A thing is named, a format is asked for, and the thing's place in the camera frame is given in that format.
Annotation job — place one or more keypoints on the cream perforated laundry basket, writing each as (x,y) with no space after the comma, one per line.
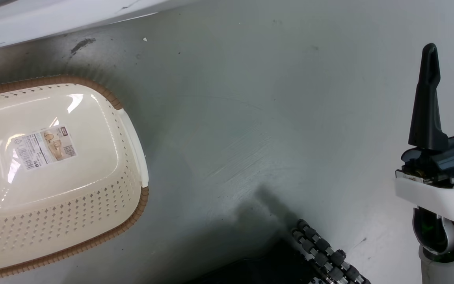
(73,185)

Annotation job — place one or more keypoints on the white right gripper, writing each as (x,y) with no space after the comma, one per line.
(440,189)

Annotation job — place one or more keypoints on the paper product label sticker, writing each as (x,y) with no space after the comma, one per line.
(45,148)

